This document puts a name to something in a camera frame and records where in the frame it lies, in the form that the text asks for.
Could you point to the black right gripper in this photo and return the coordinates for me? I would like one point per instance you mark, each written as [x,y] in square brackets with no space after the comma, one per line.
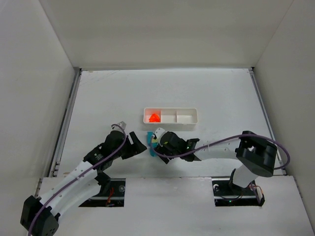
[160,148]

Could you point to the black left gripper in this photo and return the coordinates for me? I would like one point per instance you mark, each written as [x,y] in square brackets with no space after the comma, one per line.
[129,146]

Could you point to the orange round lego piece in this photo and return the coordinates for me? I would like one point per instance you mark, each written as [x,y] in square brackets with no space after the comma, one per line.
[154,118]

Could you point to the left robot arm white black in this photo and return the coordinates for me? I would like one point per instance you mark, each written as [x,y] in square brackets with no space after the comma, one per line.
[41,215]

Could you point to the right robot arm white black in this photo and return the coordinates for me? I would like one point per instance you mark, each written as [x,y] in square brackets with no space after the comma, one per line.
[257,154]

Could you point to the upper blue lego block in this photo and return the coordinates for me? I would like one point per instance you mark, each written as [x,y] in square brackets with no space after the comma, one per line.
[149,136]

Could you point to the blue lego block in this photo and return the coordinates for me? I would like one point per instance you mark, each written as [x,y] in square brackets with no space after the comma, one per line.
[149,136]
[152,153]

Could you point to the lower blue lego block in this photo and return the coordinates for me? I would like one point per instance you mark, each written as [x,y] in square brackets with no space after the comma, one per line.
[152,153]

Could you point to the white three-compartment tray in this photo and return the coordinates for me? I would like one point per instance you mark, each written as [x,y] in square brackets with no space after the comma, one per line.
[176,116]

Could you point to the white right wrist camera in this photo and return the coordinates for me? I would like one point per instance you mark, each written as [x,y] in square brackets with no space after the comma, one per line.
[158,133]

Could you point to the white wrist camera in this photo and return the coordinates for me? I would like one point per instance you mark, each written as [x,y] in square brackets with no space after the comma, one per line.
[158,133]
[121,126]

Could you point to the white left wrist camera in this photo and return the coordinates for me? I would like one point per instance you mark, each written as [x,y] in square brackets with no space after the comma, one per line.
[121,126]

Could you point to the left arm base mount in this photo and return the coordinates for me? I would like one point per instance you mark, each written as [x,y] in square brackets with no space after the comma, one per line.
[111,194]

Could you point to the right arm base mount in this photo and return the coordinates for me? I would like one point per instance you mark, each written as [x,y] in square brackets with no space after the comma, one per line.
[228,194]

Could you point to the left aluminium table rail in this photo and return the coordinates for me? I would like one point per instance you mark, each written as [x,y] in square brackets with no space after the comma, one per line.
[55,160]

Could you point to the aluminium table rail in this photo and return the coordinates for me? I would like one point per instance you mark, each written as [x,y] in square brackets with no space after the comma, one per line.
[55,160]
[279,158]

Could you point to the right aluminium table rail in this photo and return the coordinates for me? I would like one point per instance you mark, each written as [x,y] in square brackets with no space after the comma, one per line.
[279,158]

